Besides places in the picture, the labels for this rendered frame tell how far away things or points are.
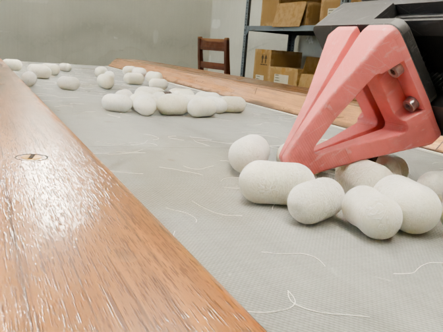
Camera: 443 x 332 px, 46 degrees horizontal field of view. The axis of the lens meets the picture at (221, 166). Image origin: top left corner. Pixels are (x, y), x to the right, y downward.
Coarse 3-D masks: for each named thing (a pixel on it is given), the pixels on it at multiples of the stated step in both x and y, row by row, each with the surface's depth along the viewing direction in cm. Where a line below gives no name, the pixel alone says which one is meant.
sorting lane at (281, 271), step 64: (128, 128) 44; (192, 128) 46; (256, 128) 50; (192, 192) 26; (256, 256) 18; (320, 256) 19; (384, 256) 19; (256, 320) 14; (320, 320) 14; (384, 320) 15
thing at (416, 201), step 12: (384, 180) 23; (396, 180) 23; (408, 180) 22; (384, 192) 23; (396, 192) 22; (408, 192) 21; (420, 192) 21; (432, 192) 22; (408, 204) 21; (420, 204) 21; (432, 204) 21; (408, 216) 21; (420, 216) 21; (432, 216) 21; (408, 228) 22; (420, 228) 21
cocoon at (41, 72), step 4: (32, 68) 87; (36, 68) 87; (40, 68) 87; (44, 68) 87; (48, 68) 88; (36, 72) 87; (40, 72) 87; (44, 72) 87; (48, 72) 88; (40, 76) 88; (44, 76) 88; (48, 76) 88
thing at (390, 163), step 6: (378, 156) 28; (384, 156) 28; (390, 156) 29; (378, 162) 28; (384, 162) 28; (390, 162) 28; (396, 162) 28; (336, 168) 30; (390, 168) 28; (396, 168) 28; (396, 174) 28
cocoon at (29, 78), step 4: (24, 72) 72; (28, 72) 72; (32, 72) 74; (24, 76) 72; (28, 76) 72; (32, 76) 72; (36, 76) 74; (24, 80) 72; (28, 80) 72; (32, 80) 72; (36, 80) 74; (28, 84) 72; (32, 84) 73
